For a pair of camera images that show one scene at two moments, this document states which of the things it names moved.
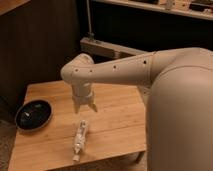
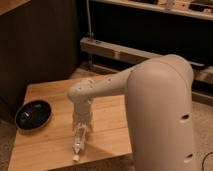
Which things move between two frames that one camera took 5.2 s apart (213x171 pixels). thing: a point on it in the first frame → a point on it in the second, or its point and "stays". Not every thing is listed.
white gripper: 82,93 → 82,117
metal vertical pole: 90,34 stays
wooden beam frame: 107,48 stays
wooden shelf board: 174,6 stays
